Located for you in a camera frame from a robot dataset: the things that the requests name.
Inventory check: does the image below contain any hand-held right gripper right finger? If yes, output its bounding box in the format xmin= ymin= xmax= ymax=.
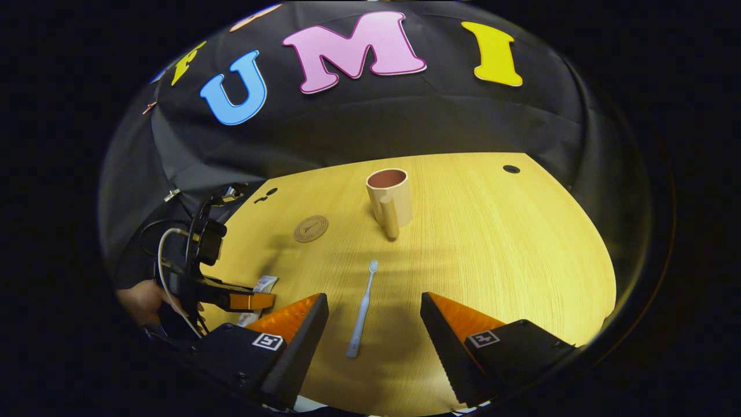
xmin=420 ymin=291 xmax=579 ymax=408

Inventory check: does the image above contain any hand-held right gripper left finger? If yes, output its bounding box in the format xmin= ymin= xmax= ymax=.
xmin=191 ymin=292 xmax=329 ymax=411

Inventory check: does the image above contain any white toothpaste tube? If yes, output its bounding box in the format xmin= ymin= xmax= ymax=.
xmin=237 ymin=275 xmax=278 ymax=328

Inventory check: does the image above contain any white toothbrush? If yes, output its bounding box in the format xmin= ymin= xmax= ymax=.
xmin=346 ymin=259 xmax=379 ymax=359

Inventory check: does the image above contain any round brown coaster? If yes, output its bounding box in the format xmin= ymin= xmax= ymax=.
xmin=293 ymin=215 xmax=329 ymax=243

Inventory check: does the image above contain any beige cup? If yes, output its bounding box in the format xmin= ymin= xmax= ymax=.
xmin=366 ymin=168 xmax=413 ymax=241

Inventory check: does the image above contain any wooden desktop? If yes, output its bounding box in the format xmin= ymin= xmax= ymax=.
xmin=197 ymin=152 xmax=617 ymax=416

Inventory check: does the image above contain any black backdrop cloth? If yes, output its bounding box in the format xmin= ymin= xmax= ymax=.
xmin=98 ymin=0 xmax=655 ymax=290

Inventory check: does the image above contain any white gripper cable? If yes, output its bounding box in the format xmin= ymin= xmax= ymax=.
xmin=157 ymin=228 xmax=204 ymax=339

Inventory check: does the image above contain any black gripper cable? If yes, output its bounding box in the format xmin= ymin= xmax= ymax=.
xmin=139 ymin=218 xmax=192 ymax=255

